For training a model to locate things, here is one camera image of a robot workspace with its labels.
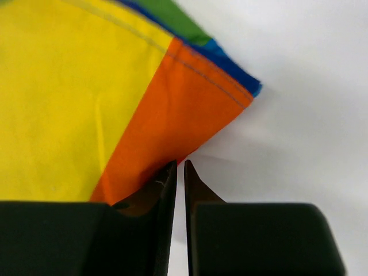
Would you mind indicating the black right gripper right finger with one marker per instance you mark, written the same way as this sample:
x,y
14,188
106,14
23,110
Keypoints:
x,y
196,192

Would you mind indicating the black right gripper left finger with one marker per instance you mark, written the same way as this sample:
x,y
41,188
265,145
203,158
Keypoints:
x,y
148,224

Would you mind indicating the rainbow striped shorts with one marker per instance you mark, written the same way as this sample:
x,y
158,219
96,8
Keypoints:
x,y
96,96

